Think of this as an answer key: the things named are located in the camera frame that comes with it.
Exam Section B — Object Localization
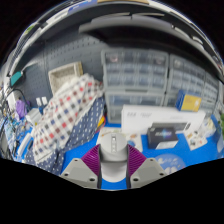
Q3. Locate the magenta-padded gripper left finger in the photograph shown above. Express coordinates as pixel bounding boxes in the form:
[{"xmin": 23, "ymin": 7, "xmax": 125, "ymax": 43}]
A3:
[{"xmin": 59, "ymin": 143, "xmax": 102, "ymax": 190}]

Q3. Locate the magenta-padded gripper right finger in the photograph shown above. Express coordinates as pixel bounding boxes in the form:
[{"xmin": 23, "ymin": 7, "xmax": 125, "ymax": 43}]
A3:
[{"xmin": 125, "ymin": 143, "xmax": 168, "ymax": 189}]

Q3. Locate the white computer mouse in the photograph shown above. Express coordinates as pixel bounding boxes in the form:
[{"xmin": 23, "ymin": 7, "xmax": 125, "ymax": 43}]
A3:
[{"xmin": 98, "ymin": 132, "xmax": 129, "ymax": 184}]

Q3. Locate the round blue rabbit mouse pad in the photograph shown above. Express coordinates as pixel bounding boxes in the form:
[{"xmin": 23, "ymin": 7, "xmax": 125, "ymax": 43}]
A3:
[{"xmin": 154, "ymin": 153, "xmax": 187, "ymax": 175}]

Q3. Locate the colourful sticker sheet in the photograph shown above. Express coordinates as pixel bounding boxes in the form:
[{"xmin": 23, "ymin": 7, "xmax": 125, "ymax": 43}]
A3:
[
  {"xmin": 95, "ymin": 128, "xmax": 144, "ymax": 153},
  {"xmin": 184, "ymin": 129, "xmax": 208, "ymax": 151}
]

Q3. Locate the small black box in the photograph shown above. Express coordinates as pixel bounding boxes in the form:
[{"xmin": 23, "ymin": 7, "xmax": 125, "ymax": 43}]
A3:
[{"xmin": 146, "ymin": 122, "xmax": 184, "ymax": 150}]

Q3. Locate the small yellow object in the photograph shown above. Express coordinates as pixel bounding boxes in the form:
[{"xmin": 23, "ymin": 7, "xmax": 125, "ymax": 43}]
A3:
[{"xmin": 96, "ymin": 114, "xmax": 107, "ymax": 131}]

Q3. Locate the long white keyboard box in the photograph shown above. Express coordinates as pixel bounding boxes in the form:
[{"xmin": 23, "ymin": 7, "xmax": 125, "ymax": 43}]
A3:
[{"xmin": 120, "ymin": 104, "xmax": 207, "ymax": 136}]

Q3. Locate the red blue checkered cloth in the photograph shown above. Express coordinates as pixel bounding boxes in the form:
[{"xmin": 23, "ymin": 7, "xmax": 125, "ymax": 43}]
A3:
[{"xmin": 31, "ymin": 73, "xmax": 104, "ymax": 158}]

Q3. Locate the clear plastic packet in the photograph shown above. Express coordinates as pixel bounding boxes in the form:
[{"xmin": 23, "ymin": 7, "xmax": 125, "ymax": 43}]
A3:
[{"xmin": 199, "ymin": 116, "xmax": 218, "ymax": 138}]

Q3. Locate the yellow and blue box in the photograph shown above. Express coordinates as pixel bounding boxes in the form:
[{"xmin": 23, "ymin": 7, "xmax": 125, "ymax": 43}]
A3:
[{"xmin": 175, "ymin": 89, "xmax": 203, "ymax": 113}]

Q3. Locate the purple object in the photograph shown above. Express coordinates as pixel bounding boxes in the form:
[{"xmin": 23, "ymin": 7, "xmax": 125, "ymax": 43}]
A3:
[{"xmin": 14, "ymin": 99, "xmax": 28, "ymax": 120}]

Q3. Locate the green plant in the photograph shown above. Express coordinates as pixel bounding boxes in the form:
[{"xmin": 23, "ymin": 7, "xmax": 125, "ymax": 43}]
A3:
[{"xmin": 218, "ymin": 111, "xmax": 224, "ymax": 134}]

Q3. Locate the grey small-drawer cabinet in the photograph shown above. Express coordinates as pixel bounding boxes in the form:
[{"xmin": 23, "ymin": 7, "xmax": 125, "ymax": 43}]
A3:
[
  {"xmin": 201, "ymin": 96, "xmax": 218, "ymax": 116},
  {"xmin": 203, "ymin": 71, "xmax": 221, "ymax": 101},
  {"xmin": 166, "ymin": 54, "xmax": 208, "ymax": 98},
  {"xmin": 101, "ymin": 49, "xmax": 169, "ymax": 93}
]

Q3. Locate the white woven basket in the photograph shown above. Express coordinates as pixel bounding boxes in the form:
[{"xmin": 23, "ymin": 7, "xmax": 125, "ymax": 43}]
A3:
[{"xmin": 48, "ymin": 61, "xmax": 84, "ymax": 96}]

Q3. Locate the teal object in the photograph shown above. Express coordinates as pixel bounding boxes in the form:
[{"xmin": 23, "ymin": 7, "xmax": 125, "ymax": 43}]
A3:
[{"xmin": 9, "ymin": 70, "xmax": 24, "ymax": 87}]

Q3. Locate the grey pegboard panel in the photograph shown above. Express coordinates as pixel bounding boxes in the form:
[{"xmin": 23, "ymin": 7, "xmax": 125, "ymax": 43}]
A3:
[{"xmin": 23, "ymin": 33, "xmax": 108, "ymax": 111}]

